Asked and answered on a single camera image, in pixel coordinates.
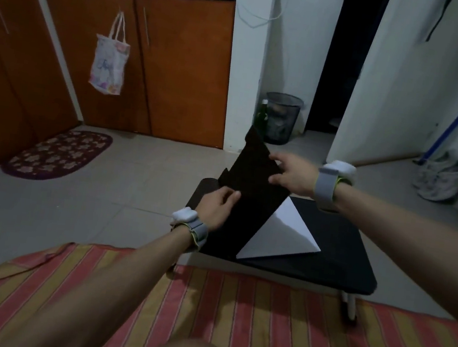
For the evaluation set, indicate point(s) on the person's left hand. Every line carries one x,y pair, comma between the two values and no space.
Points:
211,211

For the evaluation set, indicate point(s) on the person's right hand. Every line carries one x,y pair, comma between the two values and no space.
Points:
302,176

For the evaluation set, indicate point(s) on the person's left thumb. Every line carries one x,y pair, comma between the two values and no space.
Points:
230,193

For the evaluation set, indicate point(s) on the person's right thumb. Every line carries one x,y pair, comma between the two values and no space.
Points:
279,179

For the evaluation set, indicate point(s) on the black paper sheet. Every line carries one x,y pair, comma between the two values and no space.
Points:
253,195

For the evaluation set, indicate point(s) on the person's right forearm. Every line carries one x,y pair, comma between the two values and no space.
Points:
412,250

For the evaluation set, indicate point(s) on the person's left forearm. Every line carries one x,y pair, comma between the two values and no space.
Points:
112,290

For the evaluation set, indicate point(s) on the white wrist tracker grey band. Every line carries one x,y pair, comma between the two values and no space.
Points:
331,180
189,220

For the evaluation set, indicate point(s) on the white paper sheet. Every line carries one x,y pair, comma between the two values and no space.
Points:
284,235

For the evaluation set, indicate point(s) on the black mesh wastebasket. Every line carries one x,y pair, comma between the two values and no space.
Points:
282,117

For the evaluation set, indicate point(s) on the green glass bottle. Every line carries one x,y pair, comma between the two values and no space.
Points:
262,119

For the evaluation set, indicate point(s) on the black low folding table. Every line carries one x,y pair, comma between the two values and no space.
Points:
337,244

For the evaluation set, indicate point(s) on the brown wooden cabinet door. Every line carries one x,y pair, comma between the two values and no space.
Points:
84,26
2,78
188,69

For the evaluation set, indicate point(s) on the striped red yellow mattress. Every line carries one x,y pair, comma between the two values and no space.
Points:
283,334

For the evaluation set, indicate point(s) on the grey white sneaker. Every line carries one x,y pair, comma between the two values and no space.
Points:
446,187
435,169

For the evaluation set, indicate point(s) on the white floral tote bag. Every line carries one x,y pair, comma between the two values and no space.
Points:
108,65

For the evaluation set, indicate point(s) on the purple floral oval rug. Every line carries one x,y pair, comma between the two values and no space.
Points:
57,155

